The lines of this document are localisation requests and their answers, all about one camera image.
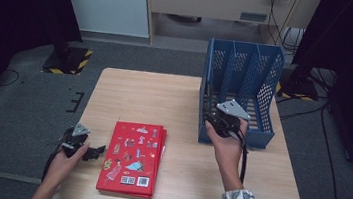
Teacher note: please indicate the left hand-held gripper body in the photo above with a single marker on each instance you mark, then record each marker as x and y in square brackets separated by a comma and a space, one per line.
[75, 141]

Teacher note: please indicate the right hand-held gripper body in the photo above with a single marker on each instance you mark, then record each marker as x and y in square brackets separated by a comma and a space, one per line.
[228, 125]

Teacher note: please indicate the blue picture book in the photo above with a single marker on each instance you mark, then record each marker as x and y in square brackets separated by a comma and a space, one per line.
[209, 96]

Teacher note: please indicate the blue plastic file rack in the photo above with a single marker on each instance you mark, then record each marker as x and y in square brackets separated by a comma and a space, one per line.
[260, 139]

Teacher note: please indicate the person's right hand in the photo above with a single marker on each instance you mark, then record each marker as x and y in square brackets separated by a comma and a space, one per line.
[229, 152]

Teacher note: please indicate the person's left hand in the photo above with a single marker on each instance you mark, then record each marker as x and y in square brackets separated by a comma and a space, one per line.
[59, 170]

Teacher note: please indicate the black floor tape marking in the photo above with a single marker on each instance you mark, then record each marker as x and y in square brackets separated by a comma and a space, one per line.
[78, 101]

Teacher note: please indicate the black stand base yellow stripes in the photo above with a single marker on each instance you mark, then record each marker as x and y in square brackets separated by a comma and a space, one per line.
[68, 63]
[300, 88]

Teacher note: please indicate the beige wooden desk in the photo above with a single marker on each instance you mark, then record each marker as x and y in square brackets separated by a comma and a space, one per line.
[202, 2]

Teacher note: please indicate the white cabinet panel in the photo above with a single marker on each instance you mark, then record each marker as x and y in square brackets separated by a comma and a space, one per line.
[108, 1]

